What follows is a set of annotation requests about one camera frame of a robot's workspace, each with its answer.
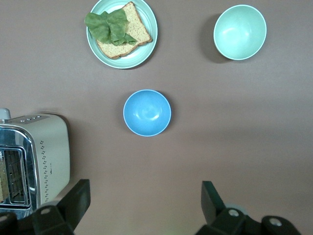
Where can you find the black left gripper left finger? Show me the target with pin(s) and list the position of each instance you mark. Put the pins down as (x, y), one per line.
(71, 208)

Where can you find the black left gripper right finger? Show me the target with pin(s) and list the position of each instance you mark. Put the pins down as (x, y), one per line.
(215, 215)

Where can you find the blue bowl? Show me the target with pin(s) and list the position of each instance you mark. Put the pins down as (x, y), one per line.
(146, 112)

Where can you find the mint green bowl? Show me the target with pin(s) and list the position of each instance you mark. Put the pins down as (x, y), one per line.
(239, 31)

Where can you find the beige and chrome toaster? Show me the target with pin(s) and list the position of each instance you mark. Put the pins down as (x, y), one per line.
(51, 147)

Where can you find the mint green plate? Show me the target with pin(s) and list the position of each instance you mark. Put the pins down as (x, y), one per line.
(144, 52)

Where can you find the green lettuce leaf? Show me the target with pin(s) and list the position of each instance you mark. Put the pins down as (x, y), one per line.
(107, 27)

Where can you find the brown bread slice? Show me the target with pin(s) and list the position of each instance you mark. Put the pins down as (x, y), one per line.
(135, 27)

